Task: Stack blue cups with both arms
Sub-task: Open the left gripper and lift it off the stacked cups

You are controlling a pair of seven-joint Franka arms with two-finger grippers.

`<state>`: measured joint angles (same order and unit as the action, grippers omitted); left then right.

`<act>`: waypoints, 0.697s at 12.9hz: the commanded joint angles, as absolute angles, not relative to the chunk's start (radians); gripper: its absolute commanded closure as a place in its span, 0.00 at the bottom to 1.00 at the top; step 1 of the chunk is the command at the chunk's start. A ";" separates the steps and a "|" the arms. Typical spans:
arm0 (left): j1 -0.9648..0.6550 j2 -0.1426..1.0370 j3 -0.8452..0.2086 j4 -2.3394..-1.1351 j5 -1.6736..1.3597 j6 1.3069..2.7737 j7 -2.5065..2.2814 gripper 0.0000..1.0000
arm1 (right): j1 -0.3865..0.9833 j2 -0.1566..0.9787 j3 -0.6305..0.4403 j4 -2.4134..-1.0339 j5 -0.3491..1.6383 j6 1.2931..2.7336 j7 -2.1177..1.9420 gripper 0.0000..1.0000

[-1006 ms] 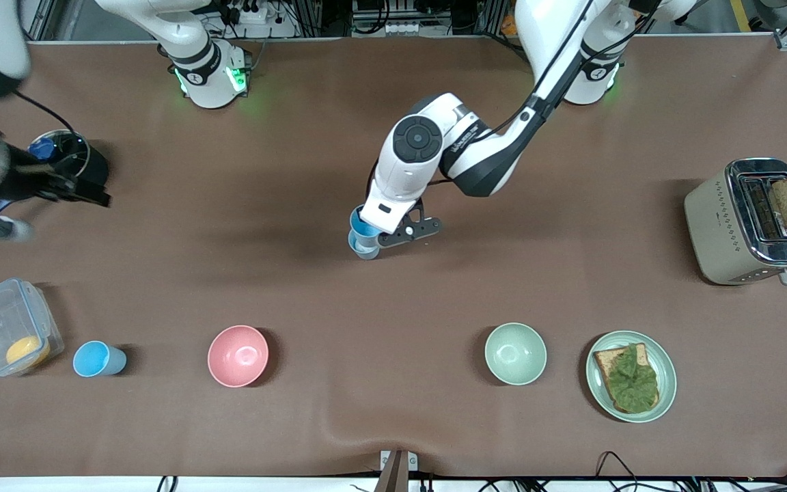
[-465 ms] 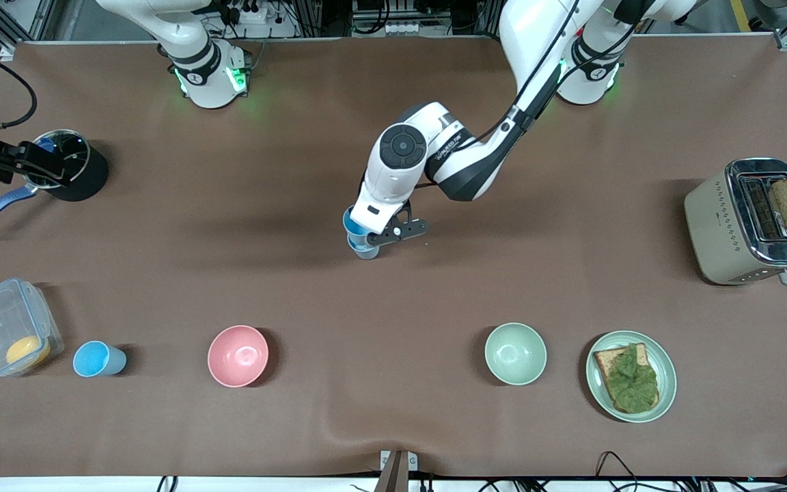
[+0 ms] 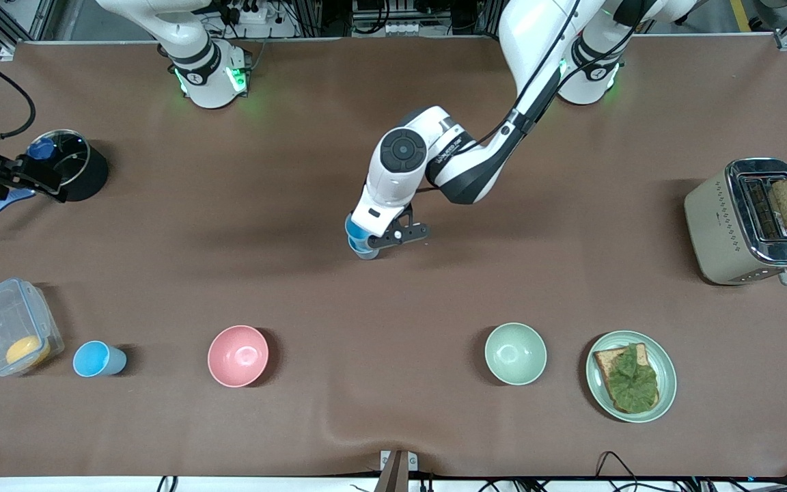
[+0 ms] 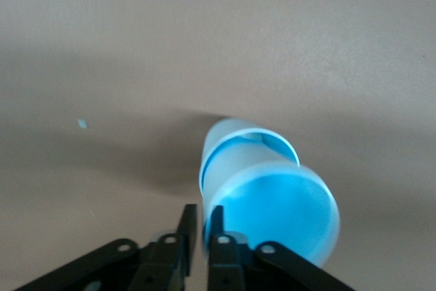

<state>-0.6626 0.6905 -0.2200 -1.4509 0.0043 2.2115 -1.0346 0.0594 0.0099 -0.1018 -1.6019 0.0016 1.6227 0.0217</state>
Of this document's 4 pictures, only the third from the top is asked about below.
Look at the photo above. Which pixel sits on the beige and chrome toaster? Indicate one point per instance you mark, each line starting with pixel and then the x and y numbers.
pixel 718 232

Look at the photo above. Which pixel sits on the blue plastic cup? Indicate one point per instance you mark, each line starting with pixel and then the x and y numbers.
pixel 356 231
pixel 96 359

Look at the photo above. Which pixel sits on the pink bowl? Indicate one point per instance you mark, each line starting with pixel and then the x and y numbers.
pixel 238 356

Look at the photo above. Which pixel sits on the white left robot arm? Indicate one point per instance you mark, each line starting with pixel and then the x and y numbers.
pixel 468 171

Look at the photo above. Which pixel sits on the pale green bowl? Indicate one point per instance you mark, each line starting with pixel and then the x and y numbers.
pixel 515 354

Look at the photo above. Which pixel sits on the white empty power strip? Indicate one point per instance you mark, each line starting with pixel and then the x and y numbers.
pixel 407 29

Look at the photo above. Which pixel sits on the bread slice under lettuce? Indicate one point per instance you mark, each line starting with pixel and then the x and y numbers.
pixel 604 361

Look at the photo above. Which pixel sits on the yellow round food piece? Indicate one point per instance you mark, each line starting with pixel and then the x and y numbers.
pixel 27 350

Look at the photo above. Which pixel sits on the white power strip with plugs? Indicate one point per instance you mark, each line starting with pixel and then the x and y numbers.
pixel 253 14

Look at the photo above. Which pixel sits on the glass lid with blue knob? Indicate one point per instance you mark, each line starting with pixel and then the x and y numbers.
pixel 71 156

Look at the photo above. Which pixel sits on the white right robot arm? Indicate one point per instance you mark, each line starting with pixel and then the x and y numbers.
pixel 195 61

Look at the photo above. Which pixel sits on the pale green plate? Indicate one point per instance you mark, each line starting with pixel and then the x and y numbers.
pixel 667 372

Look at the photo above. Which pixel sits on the green lettuce leaf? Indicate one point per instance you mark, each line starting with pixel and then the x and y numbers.
pixel 632 383

